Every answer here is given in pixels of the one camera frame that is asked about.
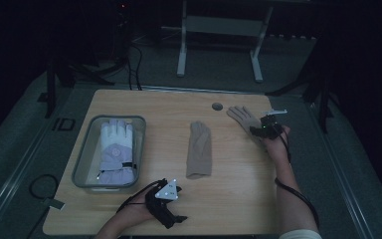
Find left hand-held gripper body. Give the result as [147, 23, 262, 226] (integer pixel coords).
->
[144, 178, 183, 230]

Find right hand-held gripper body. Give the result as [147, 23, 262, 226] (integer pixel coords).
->
[259, 109, 288, 140]

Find beige glove with dark dot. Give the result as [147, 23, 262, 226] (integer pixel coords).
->
[226, 105, 264, 140]

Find plain beige glove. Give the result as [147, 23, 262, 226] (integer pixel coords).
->
[185, 120, 213, 180]

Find purple and white glove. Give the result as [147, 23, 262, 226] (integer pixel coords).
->
[96, 118, 137, 185]

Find grey plastic bin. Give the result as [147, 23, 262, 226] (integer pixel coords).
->
[71, 114, 147, 193]

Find person's right hand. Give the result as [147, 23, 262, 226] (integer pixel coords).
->
[262, 124, 291, 162]

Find person's left hand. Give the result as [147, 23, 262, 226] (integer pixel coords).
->
[118, 193, 157, 224]

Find black stand with angled legs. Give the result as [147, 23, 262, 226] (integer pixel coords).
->
[266, 33, 339, 134]

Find grey flat tag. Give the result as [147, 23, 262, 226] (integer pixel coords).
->
[41, 197, 66, 211]

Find white metal stand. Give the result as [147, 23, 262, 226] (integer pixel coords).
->
[175, 0, 275, 84]

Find black tripod stand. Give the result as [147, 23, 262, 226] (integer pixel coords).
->
[44, 0, 131, 120]

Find dark device with red light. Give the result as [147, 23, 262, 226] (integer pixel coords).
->
[113, 0, 131, 29]

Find left hand-held gripper black cable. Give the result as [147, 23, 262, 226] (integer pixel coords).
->
[115, 179, 163, 214]

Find hand-held gripper black cable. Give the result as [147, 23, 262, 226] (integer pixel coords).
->
[115, 179, 163, 214]
[274, 131, 321, 231]

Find right hand-held gripper black cable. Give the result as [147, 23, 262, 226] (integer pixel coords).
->
[274, 131, 321, 231]

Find black cables on floor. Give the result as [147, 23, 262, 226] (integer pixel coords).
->
[126, 44, 144, 92]

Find looped black floor cable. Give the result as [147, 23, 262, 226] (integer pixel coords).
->
[28, 173, 61, 201]

